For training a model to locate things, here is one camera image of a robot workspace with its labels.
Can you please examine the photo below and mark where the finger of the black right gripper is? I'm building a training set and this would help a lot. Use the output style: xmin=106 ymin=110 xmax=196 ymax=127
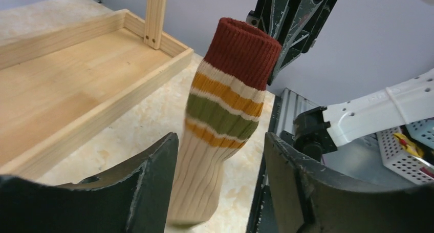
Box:
xmin=246 ymin=0 xmax=279 ymax=38
xmin=267 ymin=0 xmax=337 ymax=85

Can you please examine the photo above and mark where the white perforated storage basket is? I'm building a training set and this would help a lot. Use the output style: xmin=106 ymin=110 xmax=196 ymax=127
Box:
xmin=376 ymin=125 xmax=433 ymax=184

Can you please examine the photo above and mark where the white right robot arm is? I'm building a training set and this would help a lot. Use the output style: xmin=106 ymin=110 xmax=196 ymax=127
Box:
xmin=247 ymin=0 xmax=433 ymax=160

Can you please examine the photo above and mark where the wooden rack base tray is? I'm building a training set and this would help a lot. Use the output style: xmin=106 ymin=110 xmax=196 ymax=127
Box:
xmin=1 ymin=10 xmax=193 ymax=179

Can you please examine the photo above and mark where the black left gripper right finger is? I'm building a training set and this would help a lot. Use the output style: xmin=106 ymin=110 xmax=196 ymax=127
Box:
xmin=264 ymin=132 xmax=433 ymax=232

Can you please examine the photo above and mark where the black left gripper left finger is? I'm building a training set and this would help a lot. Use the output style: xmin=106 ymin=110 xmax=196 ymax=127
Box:
xmin=1 ymin=132 xmax=179 ymax=232

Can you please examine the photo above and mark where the right wooden rack post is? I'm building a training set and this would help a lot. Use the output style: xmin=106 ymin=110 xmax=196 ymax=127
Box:
xmin=144 ymin=0 xmax=167 ymax=50

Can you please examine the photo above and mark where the blue perforated storage basket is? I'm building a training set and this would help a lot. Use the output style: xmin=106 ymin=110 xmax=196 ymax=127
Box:
xmin=406 ymin=118 xmax=433 ymax=149

